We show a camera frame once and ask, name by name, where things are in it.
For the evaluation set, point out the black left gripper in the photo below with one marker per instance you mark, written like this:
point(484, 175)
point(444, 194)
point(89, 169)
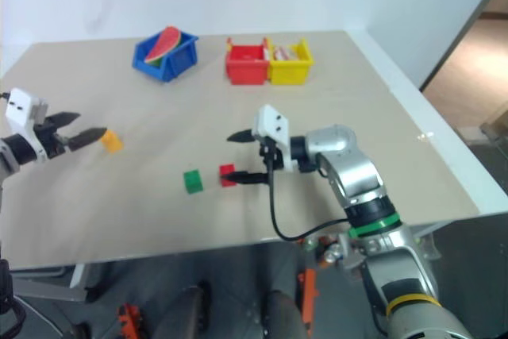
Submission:
point(51, 138)

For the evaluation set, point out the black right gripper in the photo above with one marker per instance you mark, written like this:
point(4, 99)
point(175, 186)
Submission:
point(272, 154)

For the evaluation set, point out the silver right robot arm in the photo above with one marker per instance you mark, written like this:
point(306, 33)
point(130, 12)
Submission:
point(357, 172)

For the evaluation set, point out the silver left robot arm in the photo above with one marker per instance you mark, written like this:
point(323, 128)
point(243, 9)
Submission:
point(20, 150)

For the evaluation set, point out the red cube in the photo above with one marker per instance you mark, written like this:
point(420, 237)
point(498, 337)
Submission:
point(227, 169)

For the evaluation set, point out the orange cube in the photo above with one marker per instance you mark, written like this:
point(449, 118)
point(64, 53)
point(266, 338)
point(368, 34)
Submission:
point(112, 141)

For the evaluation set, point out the green cube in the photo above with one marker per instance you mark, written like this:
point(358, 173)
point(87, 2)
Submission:
point(193, 182)

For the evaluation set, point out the red plastic bin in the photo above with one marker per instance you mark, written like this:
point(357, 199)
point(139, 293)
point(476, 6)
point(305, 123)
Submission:
point(246, 67)

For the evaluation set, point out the yellow plastic bin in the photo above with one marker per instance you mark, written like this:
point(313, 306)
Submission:
point(289, 71)

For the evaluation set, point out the white and red packet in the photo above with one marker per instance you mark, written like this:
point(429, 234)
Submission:
point(282, 53)

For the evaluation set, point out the blue plastic bin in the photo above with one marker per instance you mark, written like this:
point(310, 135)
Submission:
point(174, 63)

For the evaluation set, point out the toy watermelon slice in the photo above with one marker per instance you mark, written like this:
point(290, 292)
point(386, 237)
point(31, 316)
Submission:
point(164, 45)

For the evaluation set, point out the colourful cans cluster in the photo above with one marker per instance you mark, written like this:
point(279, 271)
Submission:
point(327, 251)

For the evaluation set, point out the orange clamp bar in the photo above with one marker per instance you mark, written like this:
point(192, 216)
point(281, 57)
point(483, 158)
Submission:
point(309, 295)

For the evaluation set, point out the orange and black tool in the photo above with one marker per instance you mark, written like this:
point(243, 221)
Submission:
point(130, 321)

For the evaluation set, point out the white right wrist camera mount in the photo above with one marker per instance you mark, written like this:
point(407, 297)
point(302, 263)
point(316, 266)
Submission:
point(270, 120)

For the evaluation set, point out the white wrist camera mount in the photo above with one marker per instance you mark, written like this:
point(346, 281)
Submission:
point(270, 120)
point(21, 106)

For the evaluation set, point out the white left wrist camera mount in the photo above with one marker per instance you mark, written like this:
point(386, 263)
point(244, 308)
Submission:
point(21, 106)

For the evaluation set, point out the grey table frame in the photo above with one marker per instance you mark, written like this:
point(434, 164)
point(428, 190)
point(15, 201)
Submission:
point(43, 283)

